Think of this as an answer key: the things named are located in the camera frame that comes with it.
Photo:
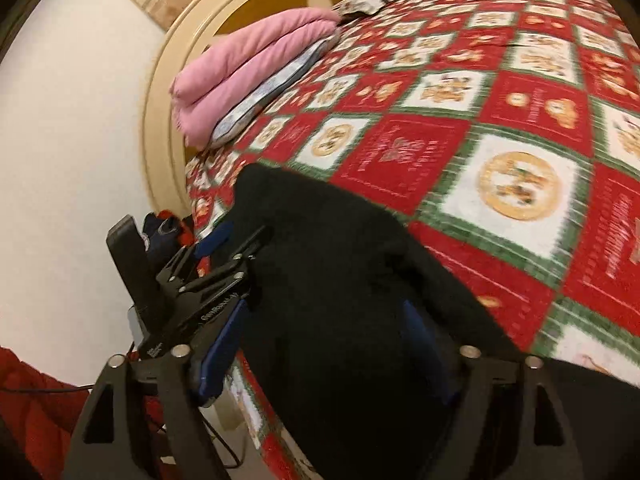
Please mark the cream round headboard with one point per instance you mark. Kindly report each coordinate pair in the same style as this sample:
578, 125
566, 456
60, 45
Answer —
165, 90

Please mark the black pants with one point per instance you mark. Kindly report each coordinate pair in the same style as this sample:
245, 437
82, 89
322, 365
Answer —
340, 310

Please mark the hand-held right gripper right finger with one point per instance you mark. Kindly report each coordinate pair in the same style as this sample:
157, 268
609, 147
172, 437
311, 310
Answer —
425, 350

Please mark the pink folded blanket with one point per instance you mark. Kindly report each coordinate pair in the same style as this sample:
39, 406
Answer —
235, 70

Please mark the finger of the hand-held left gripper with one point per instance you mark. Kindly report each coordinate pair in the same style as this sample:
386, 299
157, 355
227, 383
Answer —
215, 282
212, 242

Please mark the red quilted jacket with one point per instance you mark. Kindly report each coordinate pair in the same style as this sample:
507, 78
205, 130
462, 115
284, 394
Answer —
35, 410

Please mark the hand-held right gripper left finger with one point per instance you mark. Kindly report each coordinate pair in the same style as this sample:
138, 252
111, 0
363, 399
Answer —
216, 357

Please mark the blue and white pillow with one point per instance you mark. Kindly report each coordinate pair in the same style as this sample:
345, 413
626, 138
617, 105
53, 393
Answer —
270, 95

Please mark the red checkered printed blanket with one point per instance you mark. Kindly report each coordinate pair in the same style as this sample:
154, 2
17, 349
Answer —
400, 150

